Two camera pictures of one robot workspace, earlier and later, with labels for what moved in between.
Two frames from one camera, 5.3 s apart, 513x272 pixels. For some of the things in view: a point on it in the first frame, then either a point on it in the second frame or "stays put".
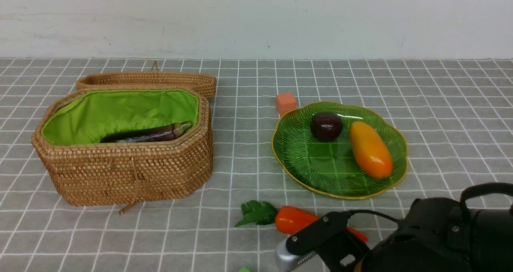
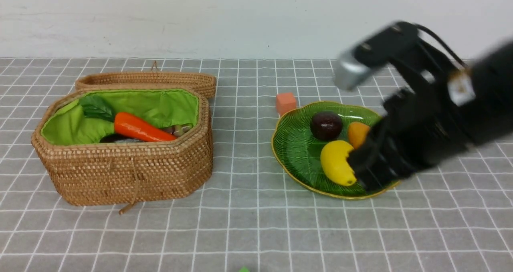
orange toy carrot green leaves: (289, 219) to (95, 106)
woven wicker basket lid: (206, 84) stays put
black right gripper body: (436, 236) to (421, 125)
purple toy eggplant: (156, 134) stays put
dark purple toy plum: (326, 126) stays put
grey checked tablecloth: (456, 114) stays put
